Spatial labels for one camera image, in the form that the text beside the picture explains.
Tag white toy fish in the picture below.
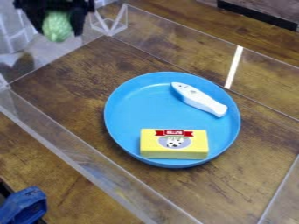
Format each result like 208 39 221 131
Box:
170 82 228 117

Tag blue round tray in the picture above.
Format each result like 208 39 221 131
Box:
104 72 240 169

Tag green bumpy toy vegetable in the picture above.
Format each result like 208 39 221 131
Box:
41 11 72 43

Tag yellow toy butter box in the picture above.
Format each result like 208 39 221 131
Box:
140 129 209 159

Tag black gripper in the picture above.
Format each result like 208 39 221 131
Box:
13 0 94 36

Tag clear acrylic enclosure wall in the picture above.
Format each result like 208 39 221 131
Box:
0 0 299 224

